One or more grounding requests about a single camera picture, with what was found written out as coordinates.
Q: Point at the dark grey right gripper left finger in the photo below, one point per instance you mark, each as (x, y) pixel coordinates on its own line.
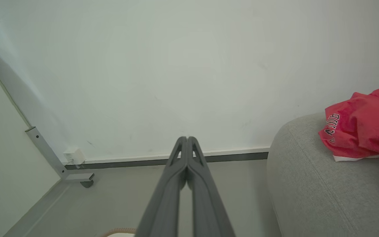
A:
(166, 197)

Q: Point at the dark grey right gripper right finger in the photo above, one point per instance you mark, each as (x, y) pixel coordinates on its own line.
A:
(206, 197)

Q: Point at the red jersey garment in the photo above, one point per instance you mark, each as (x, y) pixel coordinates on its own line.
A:
(364, 128)

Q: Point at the white perforated laundry basket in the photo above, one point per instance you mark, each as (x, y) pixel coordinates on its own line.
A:
(120, 232)

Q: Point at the white and black baseboard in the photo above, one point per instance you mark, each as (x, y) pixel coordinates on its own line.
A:
(137, 159)

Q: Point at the grey fabric sofa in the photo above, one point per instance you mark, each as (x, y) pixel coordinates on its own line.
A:
(324, 191)

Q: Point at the beige partition panel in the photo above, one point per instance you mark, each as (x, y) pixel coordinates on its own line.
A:
(8, 158)

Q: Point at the grey metal frame foot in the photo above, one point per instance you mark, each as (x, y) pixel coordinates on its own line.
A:
(79, 177)

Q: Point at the white wall socket box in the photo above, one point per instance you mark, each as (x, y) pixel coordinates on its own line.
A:
(74, 156)

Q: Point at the grey metal frame post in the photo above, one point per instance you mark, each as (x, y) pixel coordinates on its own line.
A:
(46, 153)

